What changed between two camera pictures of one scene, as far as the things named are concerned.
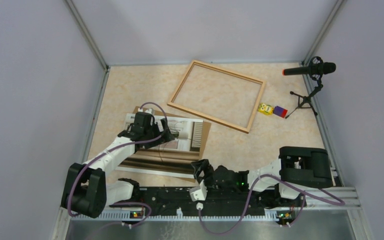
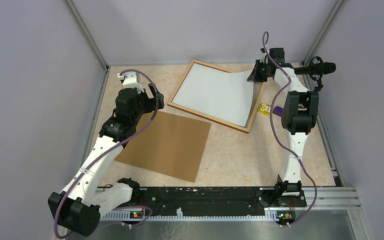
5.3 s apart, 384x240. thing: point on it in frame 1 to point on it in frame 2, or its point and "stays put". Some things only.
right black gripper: x=203 y=164 to x=253 y=76
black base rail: x=221 y=202 stays put
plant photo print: x=177 y=158 to x=225 y=95
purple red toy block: x=280 y=111 stays put
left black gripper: x=167 y=136 to x=151 y=102
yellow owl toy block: x=266 y=109 stays put
